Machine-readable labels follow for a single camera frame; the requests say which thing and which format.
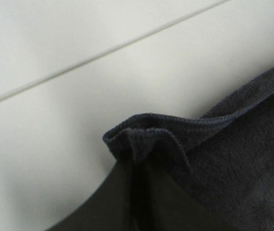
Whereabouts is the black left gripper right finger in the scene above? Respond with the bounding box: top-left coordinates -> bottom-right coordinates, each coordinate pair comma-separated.
149,162 -> 218,231

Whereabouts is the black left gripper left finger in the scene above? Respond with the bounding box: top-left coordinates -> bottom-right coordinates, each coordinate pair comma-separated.
48,160 -> 133,231

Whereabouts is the dark navy towel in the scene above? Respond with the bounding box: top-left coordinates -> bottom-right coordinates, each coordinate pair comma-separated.
103,68 -> 274,231

